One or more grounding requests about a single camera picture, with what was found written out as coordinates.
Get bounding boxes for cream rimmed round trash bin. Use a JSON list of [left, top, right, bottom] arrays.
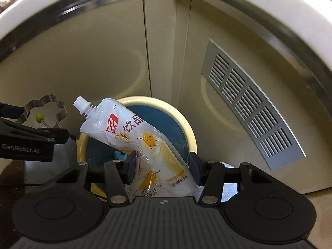
[[77, 96, 198, 200]]

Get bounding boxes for white spouted drink pouch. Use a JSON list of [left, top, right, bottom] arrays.
[[73, 96, 195, 199]]

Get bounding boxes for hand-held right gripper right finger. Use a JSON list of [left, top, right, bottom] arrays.
[[188, 152, 271, 205]]

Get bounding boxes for grey metal vent grille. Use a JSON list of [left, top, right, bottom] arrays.
[[200, 38, 306, 170]]

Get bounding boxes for vented beige cabinet door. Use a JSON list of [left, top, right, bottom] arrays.
[[185, 0, 332, 195]]

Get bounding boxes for beige cabinet corner panel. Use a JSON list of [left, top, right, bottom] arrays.
[[141, 0, 194, 109]]

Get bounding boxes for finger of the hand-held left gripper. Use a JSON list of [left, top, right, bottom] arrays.
[[0, 103, 26, 121], [0, 118, 69, 144]]

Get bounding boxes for green ball headed pin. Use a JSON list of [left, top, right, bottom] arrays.
[[36, 113, 50, 129]]

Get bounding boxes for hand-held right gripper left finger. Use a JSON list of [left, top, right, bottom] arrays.
[[54, 150, 138, 205]]

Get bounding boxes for flower shaped metal mould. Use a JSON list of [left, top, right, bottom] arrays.
[[17, 94, 67, 130]]

